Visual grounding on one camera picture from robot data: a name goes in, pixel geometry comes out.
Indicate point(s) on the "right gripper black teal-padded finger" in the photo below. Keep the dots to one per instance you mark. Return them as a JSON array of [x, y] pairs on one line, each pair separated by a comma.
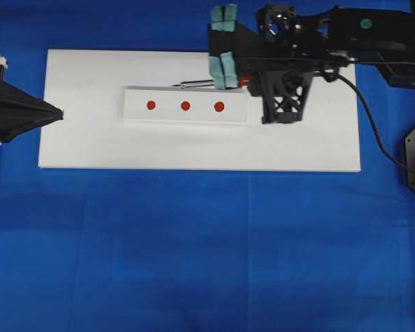
[[221, 30], [223, 72]]

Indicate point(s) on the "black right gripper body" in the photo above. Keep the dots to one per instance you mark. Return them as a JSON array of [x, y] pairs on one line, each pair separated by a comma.
[[287, 50]]

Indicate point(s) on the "red handled soldering iron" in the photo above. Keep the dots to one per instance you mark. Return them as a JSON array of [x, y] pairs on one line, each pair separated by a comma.
[[197, 83]]

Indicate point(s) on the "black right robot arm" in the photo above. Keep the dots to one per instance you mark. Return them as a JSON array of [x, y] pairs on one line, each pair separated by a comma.
[[381, 38]]

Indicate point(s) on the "small white raised plate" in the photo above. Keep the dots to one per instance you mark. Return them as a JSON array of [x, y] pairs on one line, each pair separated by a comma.
[[195, 106]]

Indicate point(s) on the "large white board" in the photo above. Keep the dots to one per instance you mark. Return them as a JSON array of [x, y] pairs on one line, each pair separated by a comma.
[[89, 87]]

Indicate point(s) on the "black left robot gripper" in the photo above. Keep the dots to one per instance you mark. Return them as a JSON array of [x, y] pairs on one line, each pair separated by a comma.
[[21, 112]]

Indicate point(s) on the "blue table cloth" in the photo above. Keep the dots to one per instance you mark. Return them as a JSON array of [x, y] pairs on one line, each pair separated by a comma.
[[97, 250]]

